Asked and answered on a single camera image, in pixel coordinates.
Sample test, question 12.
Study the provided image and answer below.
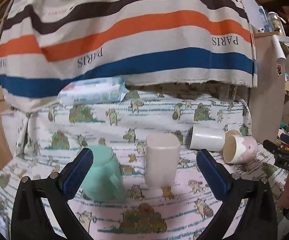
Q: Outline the striped Paris cloth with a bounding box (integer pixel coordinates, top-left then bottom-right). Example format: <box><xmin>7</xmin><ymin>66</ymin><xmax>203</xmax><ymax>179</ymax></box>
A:
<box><xmin>0</xmin><ymin>0</ymin><xmax>257</xmax><ymax>112</ymax></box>

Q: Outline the white cylindrical cup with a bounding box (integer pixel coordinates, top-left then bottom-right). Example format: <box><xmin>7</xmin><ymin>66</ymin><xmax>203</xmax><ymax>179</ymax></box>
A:
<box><xmin>190</xmin><ymin>125</ymin><xmax>225</xmax><ymax>152</ymax></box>

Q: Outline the beige speckled cup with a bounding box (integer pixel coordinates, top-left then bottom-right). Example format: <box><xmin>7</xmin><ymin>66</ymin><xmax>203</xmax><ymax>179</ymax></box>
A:
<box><xmin>144</xmin><ymin>133</ymin><xmax>181</xmax><ymax>187</ymax></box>

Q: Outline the wet wipes pack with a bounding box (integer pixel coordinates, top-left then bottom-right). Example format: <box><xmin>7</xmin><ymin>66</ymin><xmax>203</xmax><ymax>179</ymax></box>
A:
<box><xmin>58</xmin><ymin>77</ymin><xmax>129</xmax><ymax>106</ymax></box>

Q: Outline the mint green mug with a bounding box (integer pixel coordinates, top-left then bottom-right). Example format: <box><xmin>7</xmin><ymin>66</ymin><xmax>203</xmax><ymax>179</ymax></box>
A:
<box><xmin>81</xmin><ymin>145</ymin><xmax>127</xmax><ymax>202</ymax></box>

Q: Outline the pink white cartoon mug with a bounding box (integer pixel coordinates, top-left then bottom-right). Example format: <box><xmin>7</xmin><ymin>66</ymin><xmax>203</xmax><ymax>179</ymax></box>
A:
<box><xmin>223</xmin><ymin>135</ymin><xmax>257</xmax><ymax>164</ymax></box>

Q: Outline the bear sticker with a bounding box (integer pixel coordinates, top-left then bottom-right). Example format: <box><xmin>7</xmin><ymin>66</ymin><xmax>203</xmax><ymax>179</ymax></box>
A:
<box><xmin>276</xmin><ymin>64</ymin><xmax>283</xmax><ymax>76</ymax></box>

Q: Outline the person's right hand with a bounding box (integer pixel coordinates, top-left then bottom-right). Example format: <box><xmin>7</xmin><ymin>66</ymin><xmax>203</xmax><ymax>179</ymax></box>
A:
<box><xmin>279</xmin><ymin>175</ymin><xmax>289</xmax><ymax>209</ymax></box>

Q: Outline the white clip lamp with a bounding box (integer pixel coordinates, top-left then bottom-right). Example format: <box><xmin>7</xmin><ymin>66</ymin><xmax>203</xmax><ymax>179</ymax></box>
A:
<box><xmin>272</xmin><ymin>34</ymin><xmax>289</xmax><ymax>64</ymax></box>

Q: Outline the clear plastic bottle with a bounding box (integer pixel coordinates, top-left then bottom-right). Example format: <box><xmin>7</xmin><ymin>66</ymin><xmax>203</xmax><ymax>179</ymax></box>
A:
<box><xmin>259</xmin><ymin>5</ymin><xmax>273</xmax><ymax>32</ymax></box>

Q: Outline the wooden curved shelf panel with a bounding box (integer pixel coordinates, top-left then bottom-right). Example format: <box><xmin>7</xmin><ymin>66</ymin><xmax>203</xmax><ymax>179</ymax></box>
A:
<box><xmin>249</xmin><ymin>33</ymin><xmax>289</xmax><ymax>143</ymax></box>

